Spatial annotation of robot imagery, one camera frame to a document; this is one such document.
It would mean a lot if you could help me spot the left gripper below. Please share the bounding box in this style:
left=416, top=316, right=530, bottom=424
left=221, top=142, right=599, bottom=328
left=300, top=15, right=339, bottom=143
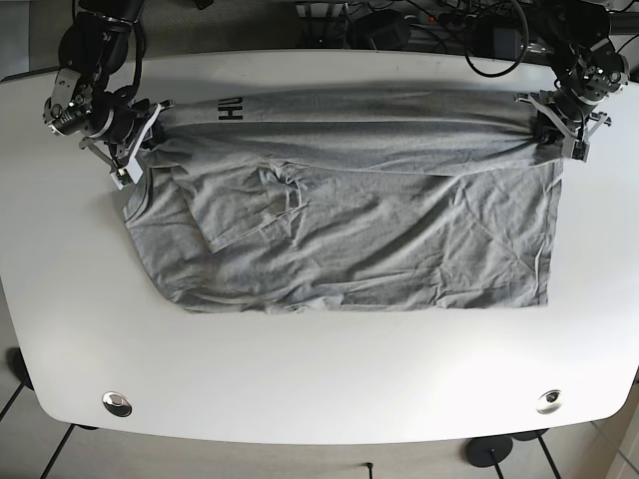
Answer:
left=515, top=89, right=612, bottom=149

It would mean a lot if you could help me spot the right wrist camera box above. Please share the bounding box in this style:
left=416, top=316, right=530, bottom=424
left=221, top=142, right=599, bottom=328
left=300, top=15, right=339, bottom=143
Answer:
left=110, top=167, right=144, bottom=191

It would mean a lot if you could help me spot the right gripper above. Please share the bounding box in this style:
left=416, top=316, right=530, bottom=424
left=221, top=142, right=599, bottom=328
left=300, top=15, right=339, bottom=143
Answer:
left=79, top=99, right=175, bottom=174

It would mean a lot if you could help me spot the table grommet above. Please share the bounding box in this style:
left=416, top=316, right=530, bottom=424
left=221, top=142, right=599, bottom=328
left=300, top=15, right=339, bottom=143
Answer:
left=535, top=389, right=564, bottom=415
left=102, top=391, right=133, bottom=418

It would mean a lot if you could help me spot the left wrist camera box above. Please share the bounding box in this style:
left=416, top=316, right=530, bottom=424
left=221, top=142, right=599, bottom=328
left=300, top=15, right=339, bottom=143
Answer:
left=561, top=137, right=590, bottom=162

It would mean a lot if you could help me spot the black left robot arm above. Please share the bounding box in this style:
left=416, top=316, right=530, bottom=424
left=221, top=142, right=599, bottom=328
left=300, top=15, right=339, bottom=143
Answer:
left=462, top=1, right=629, bottom=162

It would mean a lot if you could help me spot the black round stand base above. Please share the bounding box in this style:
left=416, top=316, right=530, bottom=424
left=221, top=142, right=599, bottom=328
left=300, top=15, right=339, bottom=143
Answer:
left=464, top=435, right=513, bottom=468

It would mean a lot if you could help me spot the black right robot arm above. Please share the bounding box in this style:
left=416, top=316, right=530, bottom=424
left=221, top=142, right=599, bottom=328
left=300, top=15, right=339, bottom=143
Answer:
left=43, top=1, right=174, bottom=190

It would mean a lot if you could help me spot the left table grommet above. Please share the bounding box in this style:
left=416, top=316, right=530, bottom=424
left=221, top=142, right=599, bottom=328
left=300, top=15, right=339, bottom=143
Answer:
left=102, top=391, right=133, bottom=418

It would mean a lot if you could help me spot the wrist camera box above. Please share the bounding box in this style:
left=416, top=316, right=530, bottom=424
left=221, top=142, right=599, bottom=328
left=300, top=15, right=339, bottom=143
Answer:
left=561, top=137, right=590, bottom=162
left=110, top=167, right=144, bottom=191

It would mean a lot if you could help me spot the right table grommet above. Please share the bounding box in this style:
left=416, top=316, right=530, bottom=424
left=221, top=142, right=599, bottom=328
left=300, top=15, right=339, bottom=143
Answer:
left=535, top=389, right=564, bottom=415

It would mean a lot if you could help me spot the grey T-shirt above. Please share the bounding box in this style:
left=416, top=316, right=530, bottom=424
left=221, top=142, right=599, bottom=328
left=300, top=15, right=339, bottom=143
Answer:
left=123, top=90, right=563, bottom=313

